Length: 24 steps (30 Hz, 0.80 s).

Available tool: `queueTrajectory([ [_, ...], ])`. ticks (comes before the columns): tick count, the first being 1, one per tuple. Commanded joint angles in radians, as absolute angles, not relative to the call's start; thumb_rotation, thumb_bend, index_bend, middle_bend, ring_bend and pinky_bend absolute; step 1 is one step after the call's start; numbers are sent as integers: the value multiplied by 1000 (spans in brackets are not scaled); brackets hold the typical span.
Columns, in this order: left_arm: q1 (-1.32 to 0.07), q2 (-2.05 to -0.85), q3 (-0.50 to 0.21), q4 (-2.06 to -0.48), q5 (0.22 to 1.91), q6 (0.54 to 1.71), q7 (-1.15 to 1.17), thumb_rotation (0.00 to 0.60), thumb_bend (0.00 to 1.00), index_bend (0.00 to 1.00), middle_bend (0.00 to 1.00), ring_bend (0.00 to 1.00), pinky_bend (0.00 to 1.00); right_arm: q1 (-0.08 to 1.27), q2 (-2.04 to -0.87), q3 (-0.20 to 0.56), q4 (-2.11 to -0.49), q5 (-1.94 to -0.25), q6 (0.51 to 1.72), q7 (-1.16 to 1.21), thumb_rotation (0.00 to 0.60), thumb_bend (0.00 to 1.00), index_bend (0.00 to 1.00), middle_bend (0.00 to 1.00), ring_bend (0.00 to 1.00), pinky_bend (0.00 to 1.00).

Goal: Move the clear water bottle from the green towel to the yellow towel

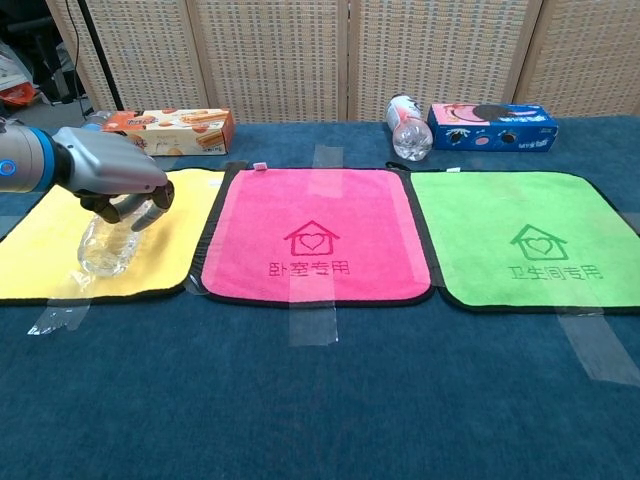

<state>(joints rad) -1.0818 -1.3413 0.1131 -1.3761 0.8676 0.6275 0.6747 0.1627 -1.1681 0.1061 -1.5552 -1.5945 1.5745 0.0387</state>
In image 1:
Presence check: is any wicker folding screen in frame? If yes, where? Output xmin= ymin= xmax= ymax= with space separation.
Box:
xmin=45 ymin=0 xmax=640 ymax=125

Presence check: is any orange biscuit box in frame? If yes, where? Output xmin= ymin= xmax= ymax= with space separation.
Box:
xmin=102 ymin=108 xmax=237 ymax=158

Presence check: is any blue Oreo cookie box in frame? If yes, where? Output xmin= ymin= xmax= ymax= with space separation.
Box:
xmin=426 ymin=102 xmax=560 ymax=153

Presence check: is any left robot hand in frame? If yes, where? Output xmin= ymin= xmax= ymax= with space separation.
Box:
xmin=52 ymin=126 xmax=176 ymax=232

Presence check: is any clear white-label plastic bottle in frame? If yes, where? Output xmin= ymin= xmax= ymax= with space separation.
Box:
xmin=385 ymin=93 xmax=434 ymax=162

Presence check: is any pink towel with black trim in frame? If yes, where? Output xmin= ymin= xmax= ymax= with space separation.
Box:
xmin=192 ymin=160 xmax=440 ymax=309

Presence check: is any clear red-label water bottle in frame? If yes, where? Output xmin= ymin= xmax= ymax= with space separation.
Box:
xmin=76 ymin=197 xmax=151 ymax=279

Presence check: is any clear blue-label plastic bottle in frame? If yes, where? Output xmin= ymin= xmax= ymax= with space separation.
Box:
xmin=81 ymin=110 xmax=114 ymax=133

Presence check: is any clear adhesive tape strip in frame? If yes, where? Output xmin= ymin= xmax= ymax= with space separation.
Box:
xmin=287 ymin=272 xmax=340 ymax=348
xmin=553 ymin=303 xmax=640 ymax=387
xmin=185 ymin=276 xmax=212 ymax=300
xmin=307 ymin=144 xmax=346 ymax=197
xmin=27 ymin=297 xmax=92 ymax=337

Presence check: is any orange plastic bag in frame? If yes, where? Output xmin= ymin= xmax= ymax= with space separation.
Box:
xmin=0 ymin=81 xmax=40 ymax=107

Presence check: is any black stand pole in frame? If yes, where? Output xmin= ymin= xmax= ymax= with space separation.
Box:
xmin=77 ymin=0 xmax=125 ymax=112

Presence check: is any yellow towel with black trim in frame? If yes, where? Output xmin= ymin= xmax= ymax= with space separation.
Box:
xmin=0 ymin=167 xmax=227 ymax=307

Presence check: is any green towel with black trim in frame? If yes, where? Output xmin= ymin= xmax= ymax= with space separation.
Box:
xmin=408 ymin=167 xmax=640 ymax=315

